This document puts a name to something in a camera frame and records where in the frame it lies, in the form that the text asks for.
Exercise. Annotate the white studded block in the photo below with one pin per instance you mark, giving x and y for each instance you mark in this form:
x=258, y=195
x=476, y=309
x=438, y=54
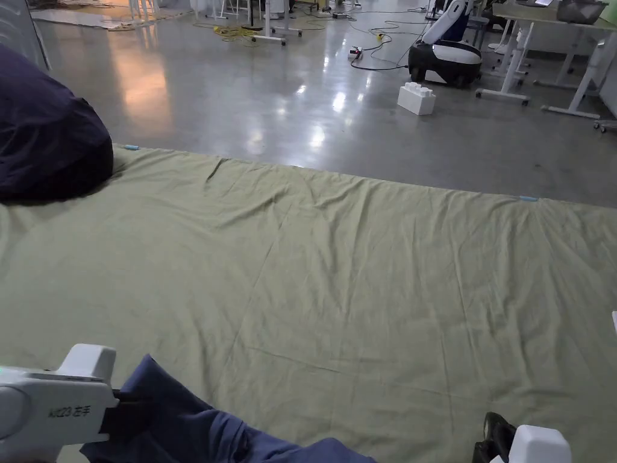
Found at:
x=416, y=99

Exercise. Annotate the white desk on casters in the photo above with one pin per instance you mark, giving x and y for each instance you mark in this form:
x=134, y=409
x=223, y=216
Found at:
x=540, y=29

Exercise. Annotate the white robot with black base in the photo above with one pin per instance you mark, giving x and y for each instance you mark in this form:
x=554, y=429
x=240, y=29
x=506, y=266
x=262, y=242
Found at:
x=446, y=50

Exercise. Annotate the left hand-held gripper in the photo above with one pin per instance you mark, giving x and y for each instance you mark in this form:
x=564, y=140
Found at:
x=53, y=390

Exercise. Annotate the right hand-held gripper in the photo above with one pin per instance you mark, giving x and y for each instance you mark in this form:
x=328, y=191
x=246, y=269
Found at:
x=540, y=446

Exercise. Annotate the white power strip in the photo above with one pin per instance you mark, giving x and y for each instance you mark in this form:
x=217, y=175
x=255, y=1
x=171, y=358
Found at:
x=355, y=52

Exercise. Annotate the blue garment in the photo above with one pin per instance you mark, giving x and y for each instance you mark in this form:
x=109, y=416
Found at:
x=193, y=429

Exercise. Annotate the dark navy garment pile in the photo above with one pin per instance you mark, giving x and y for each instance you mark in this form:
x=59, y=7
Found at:
x=46, y=140

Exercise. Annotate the bed with pale green sheet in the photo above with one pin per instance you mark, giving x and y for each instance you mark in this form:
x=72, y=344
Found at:
x=308, y=270

